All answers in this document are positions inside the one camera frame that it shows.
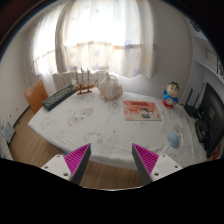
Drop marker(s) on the white cartoon print tablecloth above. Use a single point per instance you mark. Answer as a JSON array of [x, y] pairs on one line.
[[88, 119]]

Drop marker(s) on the black wifi router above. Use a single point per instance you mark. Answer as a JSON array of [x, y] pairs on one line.
[[192, 111]]

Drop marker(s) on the white wall shelf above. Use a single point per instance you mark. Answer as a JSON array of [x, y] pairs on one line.
[[205, 55]]

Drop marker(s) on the light blue computer mouse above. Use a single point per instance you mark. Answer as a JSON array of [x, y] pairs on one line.
[[173, 139]]

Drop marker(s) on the white sheer curtain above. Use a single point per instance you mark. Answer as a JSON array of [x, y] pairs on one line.
[[108, 35]]

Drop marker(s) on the wooden model sailing ship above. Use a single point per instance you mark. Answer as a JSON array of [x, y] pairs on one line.
[[83, 83]]

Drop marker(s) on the black computer keyboard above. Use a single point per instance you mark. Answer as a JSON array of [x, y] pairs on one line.
[[58, 97]]

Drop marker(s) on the red picture book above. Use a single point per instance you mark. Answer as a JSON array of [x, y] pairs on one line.
[[140, 111]]

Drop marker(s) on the cartoon boy figurine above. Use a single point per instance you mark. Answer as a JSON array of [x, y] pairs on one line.
[[171, 93]]

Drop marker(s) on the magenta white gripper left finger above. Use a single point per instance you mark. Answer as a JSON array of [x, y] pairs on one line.
[[70, 167]]

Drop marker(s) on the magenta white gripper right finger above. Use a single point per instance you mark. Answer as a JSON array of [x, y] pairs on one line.
[[151, 166]]

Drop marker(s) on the orange wooden chair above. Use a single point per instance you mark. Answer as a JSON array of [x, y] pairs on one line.
[[35, 95]]

